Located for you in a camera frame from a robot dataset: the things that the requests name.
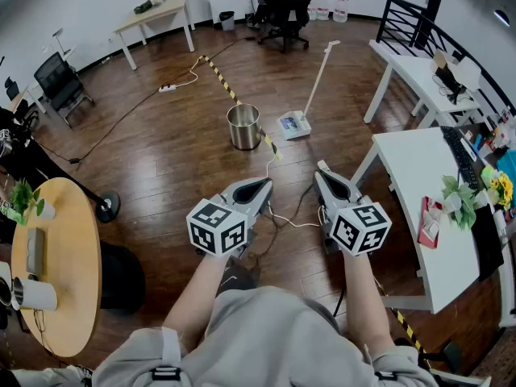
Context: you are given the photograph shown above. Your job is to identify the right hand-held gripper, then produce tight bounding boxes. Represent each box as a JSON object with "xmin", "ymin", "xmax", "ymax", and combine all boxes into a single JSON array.
[{"xmin": 313, "ymin": 169, "xmax": 393, "ymax": 256}]

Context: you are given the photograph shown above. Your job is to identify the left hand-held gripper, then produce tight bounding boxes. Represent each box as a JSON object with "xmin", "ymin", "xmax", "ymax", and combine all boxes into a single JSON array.
[{"xmin": 185, "ymin": 177, "xmax": 275, "ymax": 260}]

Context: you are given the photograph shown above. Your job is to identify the stainless steel bucket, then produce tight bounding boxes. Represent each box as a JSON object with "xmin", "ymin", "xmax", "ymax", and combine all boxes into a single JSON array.
[{"xmin": 226, "ymin": 103, "xmax": 264, "ymax": 152}]

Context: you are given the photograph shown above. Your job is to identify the person's left forearm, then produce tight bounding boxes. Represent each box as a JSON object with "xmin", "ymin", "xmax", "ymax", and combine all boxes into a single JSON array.
[{"xmin": 163, "ymin": 252, "xmax": 227, "ymax": 354}]

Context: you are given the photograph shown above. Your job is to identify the person's right forearm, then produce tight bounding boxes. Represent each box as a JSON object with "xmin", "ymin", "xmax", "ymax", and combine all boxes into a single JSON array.
[{"xmin": 342, "ymin": 251, "xmax": 397, "ymax": 356}]

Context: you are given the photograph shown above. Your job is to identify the person's black trousers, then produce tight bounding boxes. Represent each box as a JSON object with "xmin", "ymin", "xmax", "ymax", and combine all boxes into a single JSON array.
[{"xmin": 217, "ymin": 258, "xmax": 260, "ymax": 298}]

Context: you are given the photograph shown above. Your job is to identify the curved white desk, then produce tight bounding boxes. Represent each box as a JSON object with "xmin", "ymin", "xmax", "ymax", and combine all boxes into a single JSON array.
[{"xmin": 352, "ymin": 127, "xmax": 506, "ymax": 314}]

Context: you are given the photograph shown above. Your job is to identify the red booklet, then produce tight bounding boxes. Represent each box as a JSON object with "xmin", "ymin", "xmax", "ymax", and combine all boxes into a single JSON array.
[{"xmin": 417, "ymin": 195, "xmax": 445, "ymax": 250}]

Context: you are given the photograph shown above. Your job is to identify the yellow black striped floor tape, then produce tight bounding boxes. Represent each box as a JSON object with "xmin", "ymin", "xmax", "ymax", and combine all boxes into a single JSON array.
[
  {"xmin": 391, "ymin": 307, "xmax": 429, "ymax": 364},
  {"xmin": 197, "ymin": 55, "xmax": 285, "ymax": 161}
]

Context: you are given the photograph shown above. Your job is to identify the green plant in white cup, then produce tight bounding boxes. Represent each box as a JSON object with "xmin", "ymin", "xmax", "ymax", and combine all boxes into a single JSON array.
[
  {"xmin": 8, "ymin": 178, "xmax": 56, "ymax": 226},
  {"xmin": 440, "ymin": 174, "xmax": 480, "ymax": 232}
]

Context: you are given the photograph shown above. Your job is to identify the black keyboard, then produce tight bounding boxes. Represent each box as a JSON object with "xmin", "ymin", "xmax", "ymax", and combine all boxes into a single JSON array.
[{"xmin": 439, "ymin": 125, "xmax": 481, "ymax": 192}]

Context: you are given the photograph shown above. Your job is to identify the person's gray sweatshirt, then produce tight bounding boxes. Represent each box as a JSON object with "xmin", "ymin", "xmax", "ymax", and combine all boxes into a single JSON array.
[{"xmin": 91, "ymin": 285, "xmax": 441, "ymax": 387}]

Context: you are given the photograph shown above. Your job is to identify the black round stool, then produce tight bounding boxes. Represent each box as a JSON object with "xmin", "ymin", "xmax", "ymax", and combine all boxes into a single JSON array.
[{"xmin": 98, "ymin": 239, "xmax": 147, "ymax": 314}]

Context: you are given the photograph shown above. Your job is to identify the black desk mat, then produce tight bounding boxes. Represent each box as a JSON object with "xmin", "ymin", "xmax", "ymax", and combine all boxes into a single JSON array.
[{"xmin": 470, "ymin": 202, "xmax": 506, "ymax": 282}]

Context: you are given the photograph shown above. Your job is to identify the black desk device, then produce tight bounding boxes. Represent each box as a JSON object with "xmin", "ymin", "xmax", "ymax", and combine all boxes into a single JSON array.
[{"xmin": 434, "ymin": 65, "xmax": 468, "ymax": 105}]

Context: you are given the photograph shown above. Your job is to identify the sunflower bouquet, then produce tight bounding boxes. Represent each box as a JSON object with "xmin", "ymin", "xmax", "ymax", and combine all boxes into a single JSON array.
[{"xmin": 489, "ymin": 170, "xmax": 515, "ymax": 210}]

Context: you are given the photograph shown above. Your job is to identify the cardboard box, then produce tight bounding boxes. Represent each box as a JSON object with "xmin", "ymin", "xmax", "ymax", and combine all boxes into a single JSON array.
[{"xmin": 431, "ymin": 49, "xmax": 460, "ymax": 76}]

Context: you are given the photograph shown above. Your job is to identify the blue box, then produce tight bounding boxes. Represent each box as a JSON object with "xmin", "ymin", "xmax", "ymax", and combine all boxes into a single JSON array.
[{"xmin": 494, "ymin": 148, "xmax": 516, "ymax": 209}]

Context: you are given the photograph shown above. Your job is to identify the white bag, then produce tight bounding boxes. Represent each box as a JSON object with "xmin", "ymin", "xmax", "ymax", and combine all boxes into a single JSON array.
[{"xmin": 454, "ymin": 56, "xmax": 483, "ymax": 93}]

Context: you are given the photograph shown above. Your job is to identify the black stair railing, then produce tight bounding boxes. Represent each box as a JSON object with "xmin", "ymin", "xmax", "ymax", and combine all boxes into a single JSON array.
[{"xmin": 375, "ymin": 0, "xmax": 516, "ymax": 116}]

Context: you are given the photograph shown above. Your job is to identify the round wooden table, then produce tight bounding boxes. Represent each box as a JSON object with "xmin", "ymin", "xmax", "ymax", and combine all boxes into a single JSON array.
[{"xmin": 10, "ymin": 177, "xmax": 103, "ymax": 359}]

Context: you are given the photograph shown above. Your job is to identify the black swivel office chair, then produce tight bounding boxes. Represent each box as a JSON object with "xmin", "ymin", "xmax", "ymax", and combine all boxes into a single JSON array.
[{"xmin": 256, "ymin": 0, "xmax": 319, "ymax": 54}]

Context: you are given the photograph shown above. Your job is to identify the wooden desk with white legs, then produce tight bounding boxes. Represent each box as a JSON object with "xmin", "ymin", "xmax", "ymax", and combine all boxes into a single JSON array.
[{"xmin": 113, "ymin": 0, "xmax": 196, "ymax": 72}]

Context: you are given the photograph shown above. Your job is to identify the black mesh visitor chair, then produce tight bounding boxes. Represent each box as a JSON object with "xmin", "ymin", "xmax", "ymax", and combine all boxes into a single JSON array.
[{"xmin": 33, "ymin": 51, "xmax": 96, "ymax": 129}]

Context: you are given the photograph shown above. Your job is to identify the gray tissue box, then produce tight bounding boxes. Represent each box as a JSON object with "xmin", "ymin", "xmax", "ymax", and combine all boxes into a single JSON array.
[{"xmin": 25, "ymin": 227, "xmax": 46, "ymax": 276}]

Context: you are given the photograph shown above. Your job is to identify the white cylindrical cup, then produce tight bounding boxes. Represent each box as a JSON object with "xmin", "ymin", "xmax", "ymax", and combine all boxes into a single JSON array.
[{"xmin": 10, "ymin": 276, "xmax": 59, "ymax": 312}]

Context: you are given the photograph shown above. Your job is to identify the white desk lamp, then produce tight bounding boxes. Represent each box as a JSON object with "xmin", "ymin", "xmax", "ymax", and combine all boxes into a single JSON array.
[{"xmin": 51, "ymin": 27, "xmax": 73, "ymax": 56}]

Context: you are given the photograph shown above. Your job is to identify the thin white floor cable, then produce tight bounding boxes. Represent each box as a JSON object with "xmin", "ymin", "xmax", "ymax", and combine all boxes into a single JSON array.
[{"xmin": 264, "ymin": 156, "xmax": 324, "ymax": 230}]

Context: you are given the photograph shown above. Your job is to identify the white power strip cable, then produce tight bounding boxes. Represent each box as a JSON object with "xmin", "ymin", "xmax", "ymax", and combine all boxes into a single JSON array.
[{"xmin": 175, "ymin": 56, "xmax": 202, "ymax": 90}]

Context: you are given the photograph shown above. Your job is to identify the long black floor cable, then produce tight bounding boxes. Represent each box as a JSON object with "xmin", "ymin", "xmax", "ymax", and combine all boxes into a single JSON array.
[{"xmin": 38, "ymin": 34, "xmax": 259, "ymax": 165}]

